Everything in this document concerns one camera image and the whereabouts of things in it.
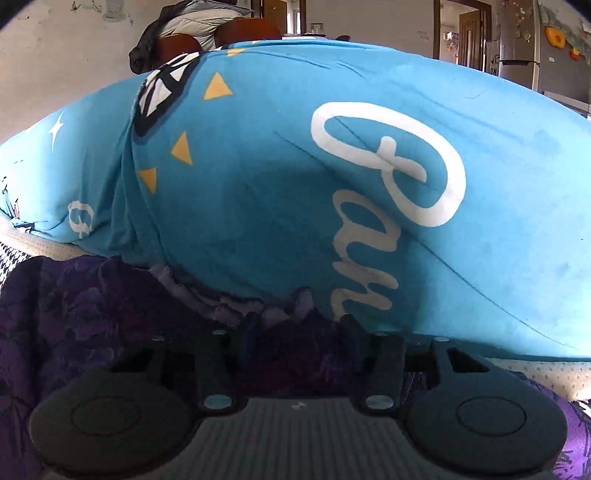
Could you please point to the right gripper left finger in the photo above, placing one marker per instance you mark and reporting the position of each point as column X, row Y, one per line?
column 249, row 331

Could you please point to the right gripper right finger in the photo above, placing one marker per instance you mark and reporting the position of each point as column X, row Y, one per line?
column 359, row 345

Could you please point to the purple floral red-lined garment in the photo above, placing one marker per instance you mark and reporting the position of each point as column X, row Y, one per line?
column 113, row 372

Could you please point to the blue cartoon print sofa backrest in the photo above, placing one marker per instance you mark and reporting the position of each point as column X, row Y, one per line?
column 413, row 194

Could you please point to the houndstooth sofa seat cover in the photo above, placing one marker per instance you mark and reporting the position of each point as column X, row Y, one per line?
column 568, row 378

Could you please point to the brown wooden chair left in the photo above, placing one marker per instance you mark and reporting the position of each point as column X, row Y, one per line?
column 169, row 47

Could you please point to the brown wooden chair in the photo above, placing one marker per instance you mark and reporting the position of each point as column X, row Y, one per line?
column 169, row 47
column 246, row 29

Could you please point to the brown wooden chair right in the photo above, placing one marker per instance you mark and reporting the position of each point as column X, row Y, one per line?
column 246, row 29

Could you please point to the silver refrigerator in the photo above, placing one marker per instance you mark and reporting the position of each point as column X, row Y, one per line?
column 542, row 45

